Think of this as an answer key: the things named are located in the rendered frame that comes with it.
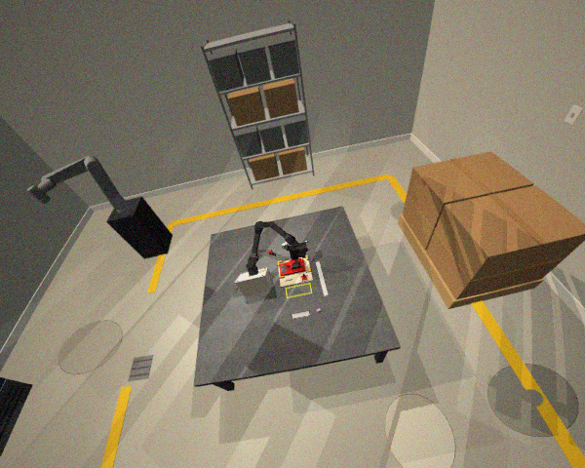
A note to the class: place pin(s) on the white flat strip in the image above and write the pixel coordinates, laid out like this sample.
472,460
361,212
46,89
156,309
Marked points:
322,278

